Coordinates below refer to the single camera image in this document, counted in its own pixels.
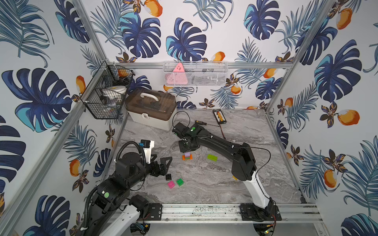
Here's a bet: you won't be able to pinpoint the clear wall shelf tray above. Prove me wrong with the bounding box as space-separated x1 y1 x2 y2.
162 62 228 87

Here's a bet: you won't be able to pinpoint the white object in basket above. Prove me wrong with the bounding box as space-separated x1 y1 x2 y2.
101 86 127 98

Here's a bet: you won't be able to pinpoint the green lego with number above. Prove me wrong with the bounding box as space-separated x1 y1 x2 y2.
176 178 184 186

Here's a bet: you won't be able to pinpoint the lime green long lego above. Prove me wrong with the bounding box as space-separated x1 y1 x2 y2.
207 154 218 162

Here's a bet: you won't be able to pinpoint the black yellow screwdriver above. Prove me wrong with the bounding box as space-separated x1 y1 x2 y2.
195 120 218 127

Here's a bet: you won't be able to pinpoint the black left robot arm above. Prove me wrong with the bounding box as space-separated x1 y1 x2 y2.
76 141 172 236

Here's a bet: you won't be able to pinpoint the black board yellow connectors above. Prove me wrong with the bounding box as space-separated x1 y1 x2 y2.
212 109 227 124

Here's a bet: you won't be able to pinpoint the black wire basket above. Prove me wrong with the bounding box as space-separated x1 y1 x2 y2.
80 62 135 120

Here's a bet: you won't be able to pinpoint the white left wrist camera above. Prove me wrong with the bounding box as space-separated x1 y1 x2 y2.
139 140 155 164

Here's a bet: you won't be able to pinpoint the orange lego plate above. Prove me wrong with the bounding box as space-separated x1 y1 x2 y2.
182 155 193 161

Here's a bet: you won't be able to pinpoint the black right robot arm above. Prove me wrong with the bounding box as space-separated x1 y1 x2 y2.
172 122 276 217

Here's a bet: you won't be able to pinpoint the pink triangle card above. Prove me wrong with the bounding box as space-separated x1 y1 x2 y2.
166 63 188 86

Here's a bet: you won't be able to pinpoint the pink lego brick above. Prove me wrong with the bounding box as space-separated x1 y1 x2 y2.
167 181 175 189

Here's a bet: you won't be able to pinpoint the black lego brick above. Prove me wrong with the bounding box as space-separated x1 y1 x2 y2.
165 174 172 181

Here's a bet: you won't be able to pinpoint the white box brown lid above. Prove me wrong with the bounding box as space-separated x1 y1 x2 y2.
125 88 177 131

